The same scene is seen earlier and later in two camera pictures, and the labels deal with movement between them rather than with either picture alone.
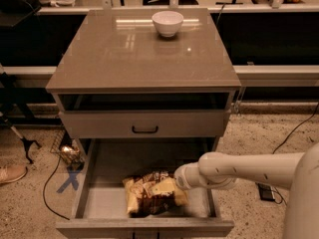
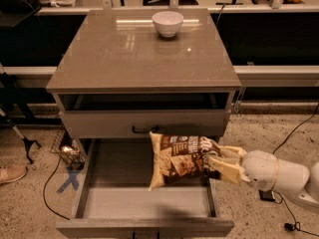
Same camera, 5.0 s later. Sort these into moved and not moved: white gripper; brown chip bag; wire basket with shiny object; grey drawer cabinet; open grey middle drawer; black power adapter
Moved: white gripper; brown chip bag
Not moved: open grey middle drawer; wire basket with shiny object; grey drawer cabinet; black power adapter
